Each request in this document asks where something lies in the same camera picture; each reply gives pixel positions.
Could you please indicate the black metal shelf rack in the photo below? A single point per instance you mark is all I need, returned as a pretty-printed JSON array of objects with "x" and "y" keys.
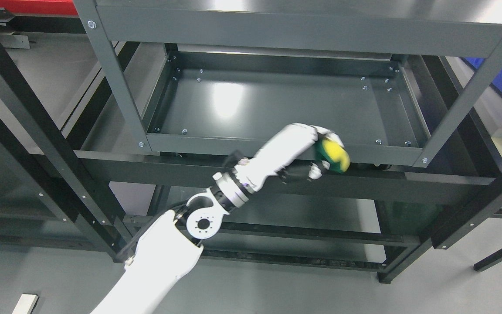
[{"x": 70, "y": 178}]

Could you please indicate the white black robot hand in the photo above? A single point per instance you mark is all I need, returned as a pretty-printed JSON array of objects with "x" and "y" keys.
[{"x": 280, "y": 151}]

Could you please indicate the small white floor block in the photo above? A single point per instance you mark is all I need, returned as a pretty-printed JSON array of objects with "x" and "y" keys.
[{"x": 25, "y": 304}]

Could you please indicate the red plastic bin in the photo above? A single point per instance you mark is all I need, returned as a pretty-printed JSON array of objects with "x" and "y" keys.
[{"x": 40, "y": 7}]

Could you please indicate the green yellow sponge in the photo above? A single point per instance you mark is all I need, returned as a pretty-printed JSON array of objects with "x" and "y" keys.
[{"x": 331, "y": 155}]

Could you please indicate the grey metal shelf cart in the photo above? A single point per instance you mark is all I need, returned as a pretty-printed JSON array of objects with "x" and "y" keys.
[{"x": 394, "y": 78}]

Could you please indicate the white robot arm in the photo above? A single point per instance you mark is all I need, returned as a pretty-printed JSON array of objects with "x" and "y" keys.
[{"x": 163, "y": 256}]

